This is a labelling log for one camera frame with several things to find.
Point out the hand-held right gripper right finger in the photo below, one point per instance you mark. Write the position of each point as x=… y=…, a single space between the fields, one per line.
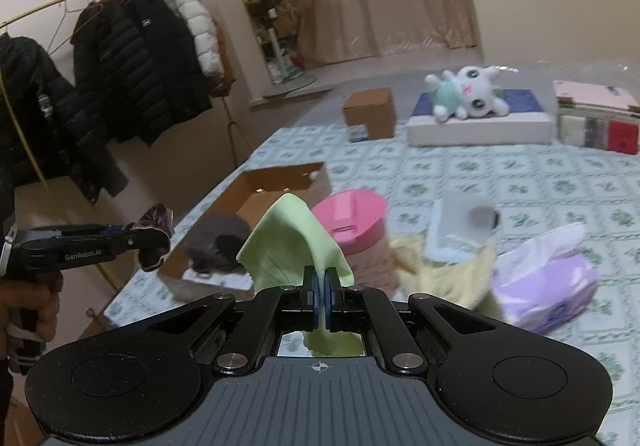
x=331 y=296

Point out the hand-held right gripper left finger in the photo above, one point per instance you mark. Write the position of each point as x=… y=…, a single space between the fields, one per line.
x=311 y=296

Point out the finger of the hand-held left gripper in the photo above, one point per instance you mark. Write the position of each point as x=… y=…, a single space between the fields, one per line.
x=125 y=240

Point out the brown velvet scrunchie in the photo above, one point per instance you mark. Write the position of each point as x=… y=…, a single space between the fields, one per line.
x=150 y=258

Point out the light green cloth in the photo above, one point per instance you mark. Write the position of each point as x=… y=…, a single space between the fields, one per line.
x=285 y=241

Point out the dark grey face mask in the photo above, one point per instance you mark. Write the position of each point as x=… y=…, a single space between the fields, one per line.
x=210 y=238

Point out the cream fluffy towel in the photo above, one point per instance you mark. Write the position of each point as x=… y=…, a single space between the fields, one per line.
x=450 y=276

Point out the cardboard tray box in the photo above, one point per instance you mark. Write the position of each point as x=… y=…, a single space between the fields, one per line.
x=270 y=181

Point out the person's left forearm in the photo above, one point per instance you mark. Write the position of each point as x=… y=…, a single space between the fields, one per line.
x=25 y=356

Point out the person's left hand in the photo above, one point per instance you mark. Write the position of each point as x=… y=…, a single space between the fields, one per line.
x=42 y=301

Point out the pink lidded cup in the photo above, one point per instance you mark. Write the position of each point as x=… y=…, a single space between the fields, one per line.
x=350 y=211

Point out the white fabric pouch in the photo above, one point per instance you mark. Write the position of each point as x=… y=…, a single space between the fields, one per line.
x=455 y=221

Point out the brown cardboard box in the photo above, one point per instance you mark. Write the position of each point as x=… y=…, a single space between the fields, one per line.
x=370 y=113

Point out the brown jacket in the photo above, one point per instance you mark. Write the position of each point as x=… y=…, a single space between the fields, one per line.
x=225 y=66

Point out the purple tissue pack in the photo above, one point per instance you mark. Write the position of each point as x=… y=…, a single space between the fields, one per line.
x=545 y=286

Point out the flat white box blue top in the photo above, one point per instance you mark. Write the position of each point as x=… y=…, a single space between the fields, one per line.
x=480 y=131

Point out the white puffer jacket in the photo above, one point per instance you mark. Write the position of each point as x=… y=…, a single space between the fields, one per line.
x=200 y=26

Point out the white bunny plush toy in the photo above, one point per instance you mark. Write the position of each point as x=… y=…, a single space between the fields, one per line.
x=470 y=91

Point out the plastic covered mattress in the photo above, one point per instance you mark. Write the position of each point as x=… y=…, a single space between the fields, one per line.
x=540 y=71

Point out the thin pale book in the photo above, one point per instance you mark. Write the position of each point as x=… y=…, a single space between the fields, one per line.
x=600 y=111

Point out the pink cover book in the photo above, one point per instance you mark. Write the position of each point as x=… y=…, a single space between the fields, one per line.
x=595 y=93

